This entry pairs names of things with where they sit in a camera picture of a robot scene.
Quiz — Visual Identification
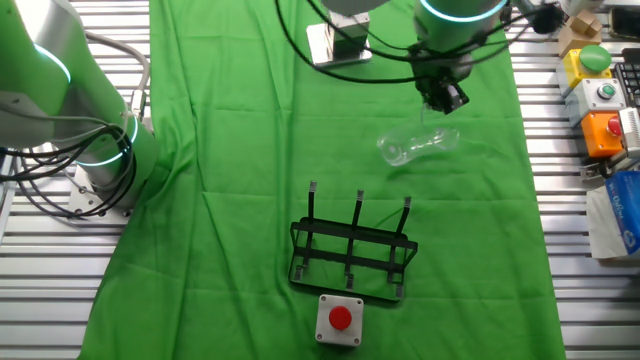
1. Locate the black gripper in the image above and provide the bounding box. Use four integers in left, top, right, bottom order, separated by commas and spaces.
412, 52, 474, 116

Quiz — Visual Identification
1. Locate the clear glass mug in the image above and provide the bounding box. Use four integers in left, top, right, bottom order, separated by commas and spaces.
376, 124, 461, 168

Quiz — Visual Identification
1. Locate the white button box on plate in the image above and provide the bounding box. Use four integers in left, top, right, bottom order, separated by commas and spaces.
305, 10, 374, 69

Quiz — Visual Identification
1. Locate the cardboard box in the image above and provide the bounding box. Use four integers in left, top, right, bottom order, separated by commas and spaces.
557, 9, 604, 59

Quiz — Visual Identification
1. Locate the grey box green button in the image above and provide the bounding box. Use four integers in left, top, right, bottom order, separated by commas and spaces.
564, 78, 628, 129

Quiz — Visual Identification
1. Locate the yellow button box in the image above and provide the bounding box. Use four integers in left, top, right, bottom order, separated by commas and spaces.
555, 44, 614, 99

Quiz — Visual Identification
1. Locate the orange button box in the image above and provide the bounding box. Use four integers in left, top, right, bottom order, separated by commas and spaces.
580, 110, 626, 159

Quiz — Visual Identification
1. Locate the silver metal clamp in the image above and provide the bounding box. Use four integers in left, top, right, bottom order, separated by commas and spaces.
579, 149, 626, 181

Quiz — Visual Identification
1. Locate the black keyboard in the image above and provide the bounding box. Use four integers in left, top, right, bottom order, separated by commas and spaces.
612, 60, 640, 109

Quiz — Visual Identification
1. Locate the silver finned device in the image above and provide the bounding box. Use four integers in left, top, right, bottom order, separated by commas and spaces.
618, 107, 640, 161

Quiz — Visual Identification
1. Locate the black flat device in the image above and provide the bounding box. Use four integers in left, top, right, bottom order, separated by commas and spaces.
608, 5, 640, 41

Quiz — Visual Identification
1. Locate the blue tissue pack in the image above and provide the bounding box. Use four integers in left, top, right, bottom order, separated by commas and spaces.
585, 170, 640, 261

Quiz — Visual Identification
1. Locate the green cloth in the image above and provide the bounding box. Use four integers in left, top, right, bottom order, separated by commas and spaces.
77, 0, 569, 360

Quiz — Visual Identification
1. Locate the grey box red mushroom button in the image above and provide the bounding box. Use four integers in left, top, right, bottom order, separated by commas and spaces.
314, 293, 365, 348

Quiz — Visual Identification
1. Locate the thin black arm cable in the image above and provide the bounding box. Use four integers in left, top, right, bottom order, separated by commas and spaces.
304, 0, 561, 65

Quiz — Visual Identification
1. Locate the black wire cup rack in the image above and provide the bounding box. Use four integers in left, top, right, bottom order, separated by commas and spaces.
287, 179, 420, 302

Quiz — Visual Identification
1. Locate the grey conduit cable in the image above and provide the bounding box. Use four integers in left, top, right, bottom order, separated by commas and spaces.
82, 29, 152, 121

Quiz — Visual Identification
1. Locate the black base cable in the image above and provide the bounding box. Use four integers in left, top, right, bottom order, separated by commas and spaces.
0, 119, 139, 219

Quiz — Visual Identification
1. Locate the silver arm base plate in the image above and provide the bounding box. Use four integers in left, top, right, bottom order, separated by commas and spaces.
67, 169, 134, 226

